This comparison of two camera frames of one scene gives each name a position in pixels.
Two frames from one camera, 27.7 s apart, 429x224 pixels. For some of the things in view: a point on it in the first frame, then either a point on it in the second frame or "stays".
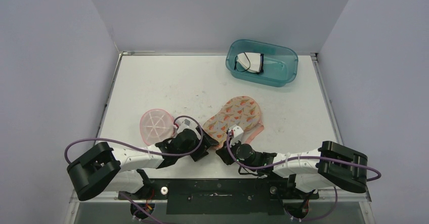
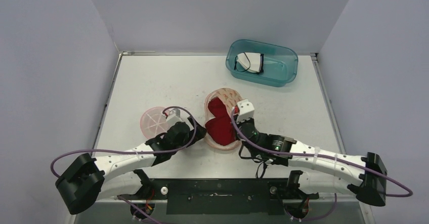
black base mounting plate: (220, 196) stays
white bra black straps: (251, 62) stays
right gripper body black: (225, 151) -> (241, 124)
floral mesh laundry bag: (242, 110) -> (228, 98)
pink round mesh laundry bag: (156, 125) stays
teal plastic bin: (281, 62) stays
